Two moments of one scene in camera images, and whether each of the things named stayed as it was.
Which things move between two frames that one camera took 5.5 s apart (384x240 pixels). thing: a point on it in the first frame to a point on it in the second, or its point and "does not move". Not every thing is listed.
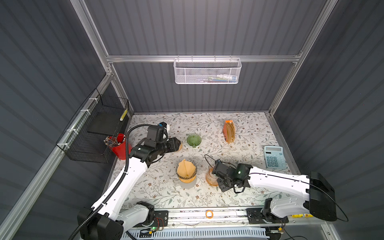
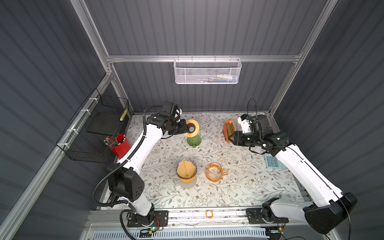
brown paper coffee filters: (229, 131) does not move
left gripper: (173, 146) to (183, 129)
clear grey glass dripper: (186, 169) does not move
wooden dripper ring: (187, 181) does not move
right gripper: (221, 187) to (236, 139)
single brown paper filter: (185, 168) does not move
